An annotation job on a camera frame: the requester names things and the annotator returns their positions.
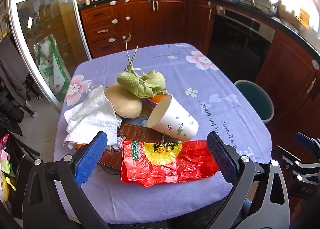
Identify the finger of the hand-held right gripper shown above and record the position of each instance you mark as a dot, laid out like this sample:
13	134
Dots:
303	181
303	141

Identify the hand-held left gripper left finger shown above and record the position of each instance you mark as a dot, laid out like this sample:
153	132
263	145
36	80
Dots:
91	159

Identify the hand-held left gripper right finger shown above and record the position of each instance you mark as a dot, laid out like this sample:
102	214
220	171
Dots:
222	159

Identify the white paper napkin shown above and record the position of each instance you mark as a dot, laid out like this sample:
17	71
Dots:
90	116

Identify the red snack wrapper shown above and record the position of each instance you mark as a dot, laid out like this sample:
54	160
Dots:
175	166

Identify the brown cardboard box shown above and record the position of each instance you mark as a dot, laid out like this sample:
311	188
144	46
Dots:
140	132

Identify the white leaf-print paper cup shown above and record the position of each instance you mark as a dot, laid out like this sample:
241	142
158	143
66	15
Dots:
175	121

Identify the teal trash bin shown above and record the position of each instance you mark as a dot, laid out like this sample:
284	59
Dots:
257	99

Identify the clear plastic bottle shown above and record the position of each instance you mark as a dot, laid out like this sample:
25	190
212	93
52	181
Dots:
92	86

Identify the green corn husk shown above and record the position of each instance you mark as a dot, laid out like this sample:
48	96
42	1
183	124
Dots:
135	81

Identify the colourful sticky notes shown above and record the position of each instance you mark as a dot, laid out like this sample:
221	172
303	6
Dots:
5	164

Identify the black jacket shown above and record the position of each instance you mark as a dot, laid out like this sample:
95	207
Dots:
10	116

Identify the purple floral tablecloth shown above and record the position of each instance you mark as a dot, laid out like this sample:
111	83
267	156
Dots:
175	76

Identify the green and white bag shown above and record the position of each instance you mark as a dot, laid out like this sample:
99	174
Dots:
52	69

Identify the black built-in oven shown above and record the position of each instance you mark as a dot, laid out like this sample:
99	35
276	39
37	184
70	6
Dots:
237	44

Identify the glass sliding door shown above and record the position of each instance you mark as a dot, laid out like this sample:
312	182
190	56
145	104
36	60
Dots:
50	19

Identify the wooden kitchen cabinets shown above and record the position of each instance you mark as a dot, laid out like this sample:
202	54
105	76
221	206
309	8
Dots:
170	16

